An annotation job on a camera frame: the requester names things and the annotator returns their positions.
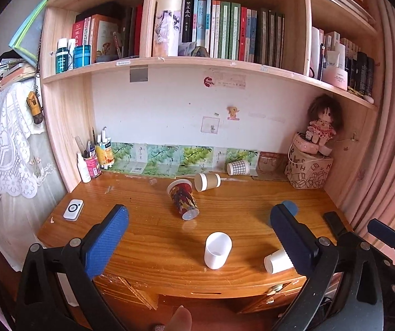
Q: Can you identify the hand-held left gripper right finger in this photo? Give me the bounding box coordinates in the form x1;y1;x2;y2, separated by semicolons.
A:
270;200;386;331

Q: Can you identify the white floral cylinder tube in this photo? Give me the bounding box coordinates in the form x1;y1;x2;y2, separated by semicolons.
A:
152;0;182;58

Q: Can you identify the pink round box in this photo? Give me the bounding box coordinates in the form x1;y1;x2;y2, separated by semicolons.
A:
293;132;322;156

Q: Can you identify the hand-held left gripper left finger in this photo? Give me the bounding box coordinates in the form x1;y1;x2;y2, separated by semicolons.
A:
13;204;129;331

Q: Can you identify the row of black bottles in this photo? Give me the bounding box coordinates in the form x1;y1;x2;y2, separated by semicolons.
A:
347;51;376;96

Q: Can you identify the blue jar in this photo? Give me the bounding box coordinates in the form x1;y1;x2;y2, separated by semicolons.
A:
73;44;92;70

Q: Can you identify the stack of books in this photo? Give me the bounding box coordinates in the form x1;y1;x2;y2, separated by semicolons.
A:
0;51;38;98

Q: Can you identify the clear plastic box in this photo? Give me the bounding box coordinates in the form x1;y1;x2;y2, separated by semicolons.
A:
257;152;289;177

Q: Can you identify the small white bottle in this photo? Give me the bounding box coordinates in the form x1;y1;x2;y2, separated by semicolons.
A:
77;152;92;183

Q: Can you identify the checkered paper cup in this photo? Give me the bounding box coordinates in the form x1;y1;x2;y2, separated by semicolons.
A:
226;160;250;176

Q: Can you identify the row of white boxes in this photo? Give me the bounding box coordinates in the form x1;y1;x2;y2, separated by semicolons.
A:
309;26;361;81

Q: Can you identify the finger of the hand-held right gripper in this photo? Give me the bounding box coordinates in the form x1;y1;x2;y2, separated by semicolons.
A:
367;218;395;246
323;211;348;239

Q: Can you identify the teal bottle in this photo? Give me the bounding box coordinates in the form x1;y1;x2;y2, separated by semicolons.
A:
55;39;74;74

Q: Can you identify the small white device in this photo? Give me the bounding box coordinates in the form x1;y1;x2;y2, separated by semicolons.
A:
63;199;85;222

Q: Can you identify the pink cream jar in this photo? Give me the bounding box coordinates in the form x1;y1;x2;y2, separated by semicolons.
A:
322;65;349;91

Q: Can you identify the red patterned paper cup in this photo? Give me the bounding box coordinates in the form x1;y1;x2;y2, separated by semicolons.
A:
166;179;200;221

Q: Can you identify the white plastic cup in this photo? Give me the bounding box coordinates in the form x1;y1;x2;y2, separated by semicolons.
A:
204;232;233;270

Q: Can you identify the row of red books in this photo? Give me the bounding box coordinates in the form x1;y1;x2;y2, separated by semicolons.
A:
71;3;144;63

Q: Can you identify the grape printed paper strip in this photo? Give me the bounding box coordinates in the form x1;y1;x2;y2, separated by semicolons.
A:
108;141;261;177

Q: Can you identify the person's left hand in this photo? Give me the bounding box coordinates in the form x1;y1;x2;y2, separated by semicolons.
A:
169;305;193;331

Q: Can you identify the letter printed box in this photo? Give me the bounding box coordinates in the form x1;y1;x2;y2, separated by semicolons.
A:
285;152;334;190

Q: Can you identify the brown-haired rag doll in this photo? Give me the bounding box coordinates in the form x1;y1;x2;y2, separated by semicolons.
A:
306;94;344;156

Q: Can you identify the white paper cup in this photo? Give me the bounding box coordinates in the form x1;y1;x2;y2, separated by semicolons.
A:
264;248;295;275

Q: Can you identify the yellow toy keychain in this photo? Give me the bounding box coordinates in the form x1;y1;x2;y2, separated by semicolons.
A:
26;91;45;125

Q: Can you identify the white lace cloth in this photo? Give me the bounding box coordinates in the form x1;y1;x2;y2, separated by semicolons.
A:
0;82;57;200

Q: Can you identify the pink curtain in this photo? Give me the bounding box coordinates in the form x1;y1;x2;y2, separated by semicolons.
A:
339;0;395;240

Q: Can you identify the row of green and black books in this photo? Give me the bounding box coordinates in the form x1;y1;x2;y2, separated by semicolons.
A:
178;0;286;69

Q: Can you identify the red pen holder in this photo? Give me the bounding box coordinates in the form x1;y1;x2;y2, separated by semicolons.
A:
83;154;103;179

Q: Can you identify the wooden bookshelf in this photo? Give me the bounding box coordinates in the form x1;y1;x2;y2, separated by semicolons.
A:
40;0;387;194

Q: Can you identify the brown paper cup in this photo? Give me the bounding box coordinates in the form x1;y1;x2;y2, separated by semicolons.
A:
194;173;222;192

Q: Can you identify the green framed board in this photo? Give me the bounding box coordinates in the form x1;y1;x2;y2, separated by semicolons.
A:
9;0;50;63

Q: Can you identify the wooden desk drawer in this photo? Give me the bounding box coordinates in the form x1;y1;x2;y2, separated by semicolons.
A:
240;275;310;316

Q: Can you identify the grey tape patch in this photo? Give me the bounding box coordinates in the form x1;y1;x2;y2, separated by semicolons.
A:
129;65;149;83

